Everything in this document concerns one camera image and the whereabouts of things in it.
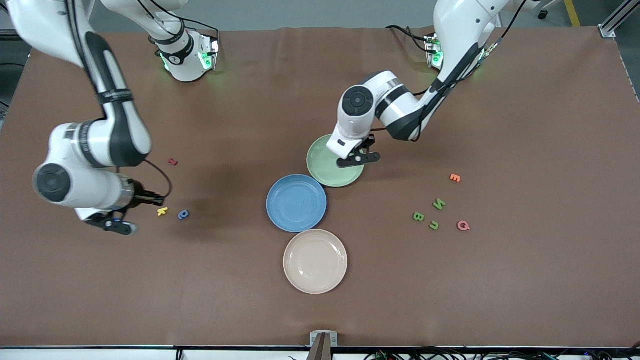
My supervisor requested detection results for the green round plate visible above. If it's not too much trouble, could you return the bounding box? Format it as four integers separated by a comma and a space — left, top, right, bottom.
306, 133, 366, 189

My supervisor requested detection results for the blue round plate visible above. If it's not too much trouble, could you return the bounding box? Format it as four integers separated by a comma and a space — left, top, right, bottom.
266, 174, 328, 234

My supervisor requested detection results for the beige round plate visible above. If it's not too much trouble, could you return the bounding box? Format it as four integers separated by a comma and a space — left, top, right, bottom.
283, 229, 349, 295

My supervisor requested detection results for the black left base cable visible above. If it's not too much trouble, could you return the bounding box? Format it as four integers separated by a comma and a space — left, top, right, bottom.
385, 24, 432, 54

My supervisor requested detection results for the black base cable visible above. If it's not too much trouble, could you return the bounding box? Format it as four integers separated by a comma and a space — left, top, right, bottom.
137, 0, 221, 56
385, 24, 432, 54

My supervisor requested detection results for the black right base cable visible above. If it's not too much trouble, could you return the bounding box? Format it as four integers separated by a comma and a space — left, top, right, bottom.
137, 0, 221, 56

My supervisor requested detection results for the metal table edge bracket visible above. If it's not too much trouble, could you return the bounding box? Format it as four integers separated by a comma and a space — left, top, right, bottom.
309, 331, 339, 360

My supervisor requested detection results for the aluminium frame profile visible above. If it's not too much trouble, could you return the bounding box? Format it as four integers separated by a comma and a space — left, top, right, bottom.
598, 0, 640, 39

